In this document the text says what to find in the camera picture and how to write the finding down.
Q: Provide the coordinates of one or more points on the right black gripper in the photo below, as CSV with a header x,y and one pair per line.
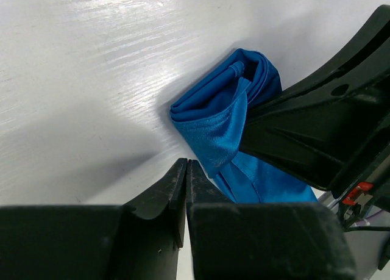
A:
x,y
338,143

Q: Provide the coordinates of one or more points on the blue cloth napkin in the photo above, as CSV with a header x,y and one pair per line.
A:
x,y
211,117

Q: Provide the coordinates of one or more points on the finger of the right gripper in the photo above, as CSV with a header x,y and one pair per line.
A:
x,y
364,46

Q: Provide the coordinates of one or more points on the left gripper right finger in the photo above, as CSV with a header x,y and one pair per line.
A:
x,y
262,241

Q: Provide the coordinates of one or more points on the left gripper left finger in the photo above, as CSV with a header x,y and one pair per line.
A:
x,y
137,240

